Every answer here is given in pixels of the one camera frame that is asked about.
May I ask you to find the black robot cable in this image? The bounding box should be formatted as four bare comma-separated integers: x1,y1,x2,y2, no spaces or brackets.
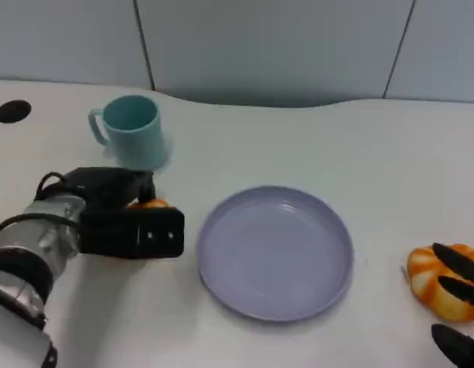
35,172,71,202
0,212,83,241

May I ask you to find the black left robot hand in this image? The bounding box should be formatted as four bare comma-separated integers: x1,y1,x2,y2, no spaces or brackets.
63,167,158,211

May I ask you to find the black table grommet hole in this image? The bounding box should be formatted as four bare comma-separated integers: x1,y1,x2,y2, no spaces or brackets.
0,100,32,124

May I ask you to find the orange and white bread roll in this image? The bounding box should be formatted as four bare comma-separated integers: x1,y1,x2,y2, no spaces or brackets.
126,198,170,210
407,243,474,323

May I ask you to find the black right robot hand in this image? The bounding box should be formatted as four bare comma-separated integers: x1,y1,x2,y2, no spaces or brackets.
430,241,474,368

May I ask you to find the lilac plate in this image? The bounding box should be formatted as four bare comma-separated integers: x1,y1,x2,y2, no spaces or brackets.
196,185,355,323

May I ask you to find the pale green mug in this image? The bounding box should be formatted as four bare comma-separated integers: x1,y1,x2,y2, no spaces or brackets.
87,94,173,172

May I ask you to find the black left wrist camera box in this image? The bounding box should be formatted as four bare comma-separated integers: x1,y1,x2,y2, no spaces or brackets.
80,206,186,260

